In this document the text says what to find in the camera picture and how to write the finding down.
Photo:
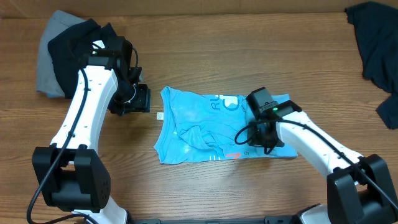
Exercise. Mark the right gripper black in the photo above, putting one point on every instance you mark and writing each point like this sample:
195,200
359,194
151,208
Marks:
254,140

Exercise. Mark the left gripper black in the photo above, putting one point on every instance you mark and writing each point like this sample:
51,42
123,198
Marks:
142,102

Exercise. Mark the light blue printed t-shirt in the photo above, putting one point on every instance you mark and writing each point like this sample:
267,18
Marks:
199,128

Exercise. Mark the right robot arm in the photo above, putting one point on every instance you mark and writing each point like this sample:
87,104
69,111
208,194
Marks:
359,189

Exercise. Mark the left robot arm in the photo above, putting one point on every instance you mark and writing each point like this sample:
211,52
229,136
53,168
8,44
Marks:
70,173

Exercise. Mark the folded black garment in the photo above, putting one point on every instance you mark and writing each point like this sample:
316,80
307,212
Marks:
69,46

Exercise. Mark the folded grey garment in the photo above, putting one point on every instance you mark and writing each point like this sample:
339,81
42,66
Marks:
45,76

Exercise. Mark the dark garment at right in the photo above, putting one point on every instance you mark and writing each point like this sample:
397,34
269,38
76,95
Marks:
375,28

